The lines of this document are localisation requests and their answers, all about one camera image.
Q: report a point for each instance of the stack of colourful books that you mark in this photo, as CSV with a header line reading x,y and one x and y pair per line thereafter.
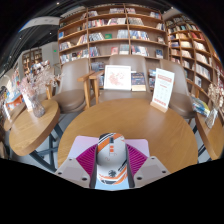
x,y
200,106

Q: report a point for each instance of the pink dried flower bouquet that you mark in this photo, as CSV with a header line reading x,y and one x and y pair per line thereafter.
x,y
38,80

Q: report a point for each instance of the white framed floral picture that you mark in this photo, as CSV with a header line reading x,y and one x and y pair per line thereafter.
x,y
117,77

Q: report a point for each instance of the plain glass vase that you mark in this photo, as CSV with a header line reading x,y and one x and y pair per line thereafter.
x,y
37,106

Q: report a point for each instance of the beige dried flower bouquet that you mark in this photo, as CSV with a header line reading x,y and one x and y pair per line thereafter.
x,y
216,91

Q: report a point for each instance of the white orange black computer mouse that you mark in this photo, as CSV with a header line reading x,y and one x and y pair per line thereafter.
x,y
111,153

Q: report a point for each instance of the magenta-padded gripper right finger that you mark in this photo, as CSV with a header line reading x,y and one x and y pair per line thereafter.
x,y
140,163

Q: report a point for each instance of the white sign in wooden base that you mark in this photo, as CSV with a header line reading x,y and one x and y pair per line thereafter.
x,y
162,88

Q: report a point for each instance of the colourful book display stand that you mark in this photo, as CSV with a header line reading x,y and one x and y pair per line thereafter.
x,y
8,93

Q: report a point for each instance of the pink blue gradient mouse pad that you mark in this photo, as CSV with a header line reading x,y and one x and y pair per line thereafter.
x,y
85,142

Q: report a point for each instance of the small distant wooden bookshelf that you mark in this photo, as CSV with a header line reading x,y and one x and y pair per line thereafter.
x,y
31,58

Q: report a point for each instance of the tall wooden bookshelf unit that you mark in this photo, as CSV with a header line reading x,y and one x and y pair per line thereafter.
x,y
110,33

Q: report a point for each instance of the glass vase with ribbon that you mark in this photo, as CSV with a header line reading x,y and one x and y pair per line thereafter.
x,y
211,118

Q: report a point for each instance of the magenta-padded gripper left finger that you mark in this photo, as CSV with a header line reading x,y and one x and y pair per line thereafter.
x,y
83,163

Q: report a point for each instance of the dark blue book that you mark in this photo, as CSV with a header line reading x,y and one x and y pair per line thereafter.
x,y
138,80

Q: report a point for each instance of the small white sign card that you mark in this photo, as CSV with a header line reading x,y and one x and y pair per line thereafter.
x,y
27,104

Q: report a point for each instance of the brown padded wooden armchair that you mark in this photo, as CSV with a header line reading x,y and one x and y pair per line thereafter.
x,y
180,95
71,76
128,60

